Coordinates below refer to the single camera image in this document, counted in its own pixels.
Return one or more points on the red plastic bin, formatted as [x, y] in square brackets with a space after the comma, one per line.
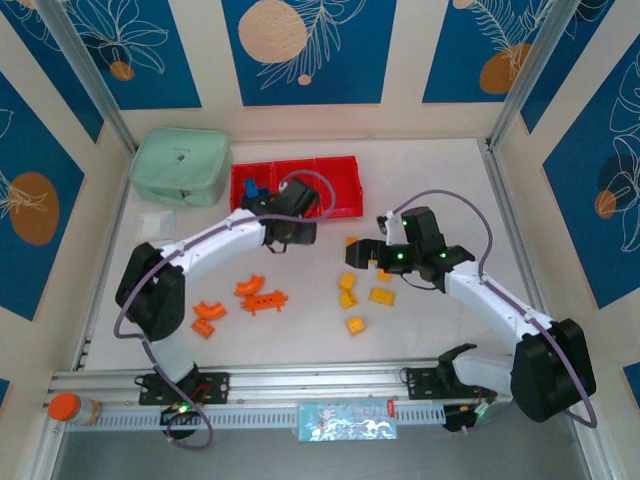
[347, 185]
[287, 166]
[237, 185]

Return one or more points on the aluminium frame post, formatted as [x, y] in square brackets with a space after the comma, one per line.
[535, 70]
[85, 70]

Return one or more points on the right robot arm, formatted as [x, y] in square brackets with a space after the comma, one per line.
[550, 375]

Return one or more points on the small orange lego brick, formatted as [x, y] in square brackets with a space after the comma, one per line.
[202, 328]

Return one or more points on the blue lego brick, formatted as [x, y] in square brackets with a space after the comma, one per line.
[250, 185]
[263, 191]

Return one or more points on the long yellow lego brick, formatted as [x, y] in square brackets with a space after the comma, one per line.
[382, 296]

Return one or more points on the printed tissue pack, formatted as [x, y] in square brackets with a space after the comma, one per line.
[347, 421]

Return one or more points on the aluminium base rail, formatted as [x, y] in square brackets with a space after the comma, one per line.
[310, 380]

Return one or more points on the mint green zip pouch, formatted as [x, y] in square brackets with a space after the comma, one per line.
[180, 165]

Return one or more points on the small yellow lego brick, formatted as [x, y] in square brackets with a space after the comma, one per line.
[356, 326]
[348, 300]
[346, 281]
[351, 241]
[384, 275]

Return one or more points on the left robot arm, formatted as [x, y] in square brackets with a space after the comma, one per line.
[150, 295]

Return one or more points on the clear plastic packet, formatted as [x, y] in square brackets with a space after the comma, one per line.
[156, 225]

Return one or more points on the bottle with orange cap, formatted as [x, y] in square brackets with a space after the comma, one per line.
[72, 407]

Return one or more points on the orange curved lego piece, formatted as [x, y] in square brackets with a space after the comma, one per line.
[211, 310]
[250, 286]

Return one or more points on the orange lego plate with holes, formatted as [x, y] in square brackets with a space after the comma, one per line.
[265, 301]

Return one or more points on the aluminium side rail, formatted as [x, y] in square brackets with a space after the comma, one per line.
[87, 340]
[500, 175]

